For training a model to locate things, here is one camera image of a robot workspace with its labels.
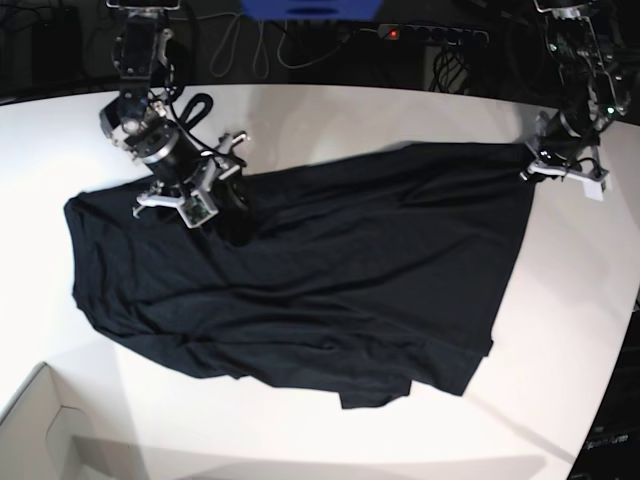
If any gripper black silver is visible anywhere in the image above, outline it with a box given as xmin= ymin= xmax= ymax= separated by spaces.
xmin=133 ymin=129 xmax=249 ymax=223
xmin=520 ymin=112 xmax=611 ymax=189

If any black long-sleeve t-shirt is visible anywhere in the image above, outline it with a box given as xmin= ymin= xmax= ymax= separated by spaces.
xmin=64 ymin=143 xmax=535 ymax=409

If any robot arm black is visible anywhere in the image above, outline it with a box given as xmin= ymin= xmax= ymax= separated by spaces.
xmin=520 ymin=1 xmax=638 ymax=201
xmin=99 ymin=1 xmax=249 ymax=229

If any blue box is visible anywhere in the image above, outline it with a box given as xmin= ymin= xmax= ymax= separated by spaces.
xmin=241 ymin=0 xmax=383 ymax=21

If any white plastic bin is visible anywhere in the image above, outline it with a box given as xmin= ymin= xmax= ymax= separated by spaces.
xmin=1 ymin=363 xmax=149 ymax=479

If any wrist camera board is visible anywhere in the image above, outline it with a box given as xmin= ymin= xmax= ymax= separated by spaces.
xmin=179 ymin=195 xmax=219 ymax=229

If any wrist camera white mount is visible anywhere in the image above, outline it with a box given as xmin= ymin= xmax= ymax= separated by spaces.
xmin=583 ymin=176 xmax=609 ymax=202

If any black power strip red switch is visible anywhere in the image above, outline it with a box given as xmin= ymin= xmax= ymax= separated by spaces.
xmin=377 ymin=24 xmax=490 ymax=47

